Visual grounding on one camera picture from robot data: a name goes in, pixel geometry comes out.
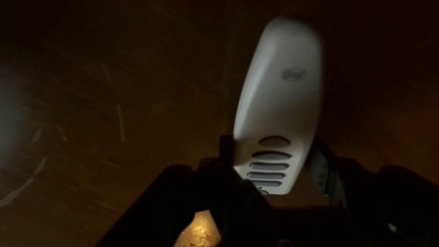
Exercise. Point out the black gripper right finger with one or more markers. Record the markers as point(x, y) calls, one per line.
point(343, 182)

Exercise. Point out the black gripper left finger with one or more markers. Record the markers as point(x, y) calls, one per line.
point(237, 205)

